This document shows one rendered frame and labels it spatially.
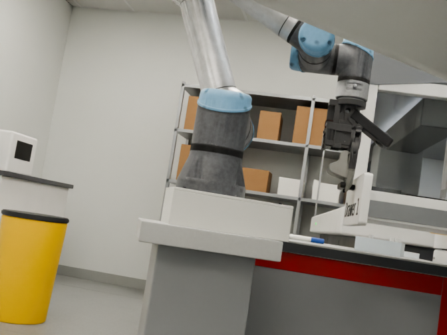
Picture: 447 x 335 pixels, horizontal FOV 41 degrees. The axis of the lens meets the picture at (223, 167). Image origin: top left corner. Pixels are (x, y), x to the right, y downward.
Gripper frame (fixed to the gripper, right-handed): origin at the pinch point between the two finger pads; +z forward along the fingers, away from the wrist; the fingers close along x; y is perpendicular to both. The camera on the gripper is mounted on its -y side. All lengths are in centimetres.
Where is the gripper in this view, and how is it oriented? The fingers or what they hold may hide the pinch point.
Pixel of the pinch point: (348, 187)
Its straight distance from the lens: 141.2
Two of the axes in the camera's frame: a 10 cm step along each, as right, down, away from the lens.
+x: -0.9, -1.0, -9.9
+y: -9.8, -1.4, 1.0
